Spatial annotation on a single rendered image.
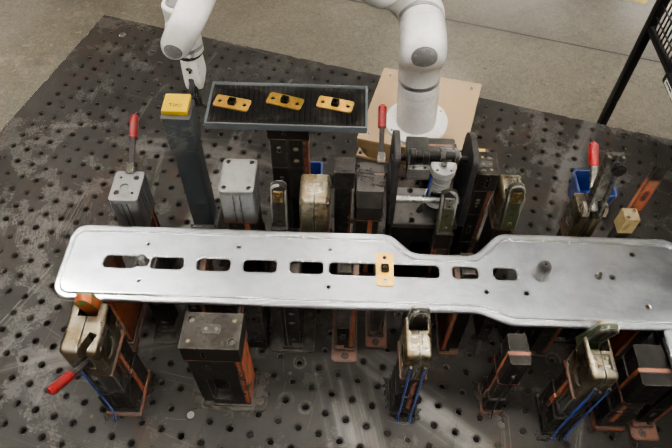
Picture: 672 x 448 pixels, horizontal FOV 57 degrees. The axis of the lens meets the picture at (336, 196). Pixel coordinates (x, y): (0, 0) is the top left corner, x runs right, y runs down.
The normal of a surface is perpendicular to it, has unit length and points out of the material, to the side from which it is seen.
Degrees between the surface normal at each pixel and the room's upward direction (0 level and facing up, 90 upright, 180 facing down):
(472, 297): 0
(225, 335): 0
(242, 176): 0
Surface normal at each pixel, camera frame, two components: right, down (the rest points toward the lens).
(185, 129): -0.03, 0.79
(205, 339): 0.01, -0.62
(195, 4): 0.33, 0.18
